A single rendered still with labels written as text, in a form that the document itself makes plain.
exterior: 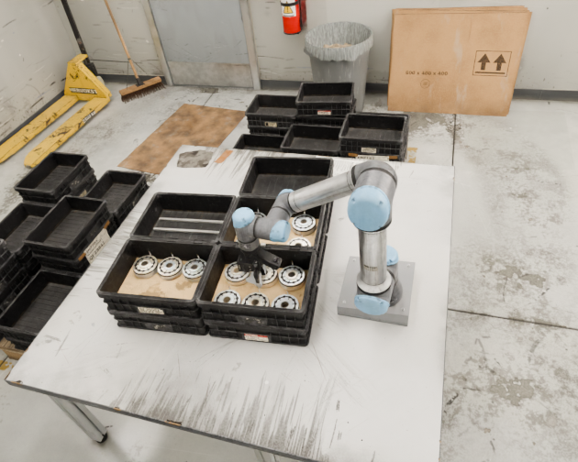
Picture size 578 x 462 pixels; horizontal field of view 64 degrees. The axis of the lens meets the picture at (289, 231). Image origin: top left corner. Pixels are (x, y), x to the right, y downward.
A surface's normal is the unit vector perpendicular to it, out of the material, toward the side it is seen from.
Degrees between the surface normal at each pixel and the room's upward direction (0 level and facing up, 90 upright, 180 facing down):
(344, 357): 0
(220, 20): 90
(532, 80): 90
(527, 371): 0
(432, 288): 0
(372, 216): 83
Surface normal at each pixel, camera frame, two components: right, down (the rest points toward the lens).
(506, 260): -0.10, -0.72
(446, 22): -0.28, 0.58
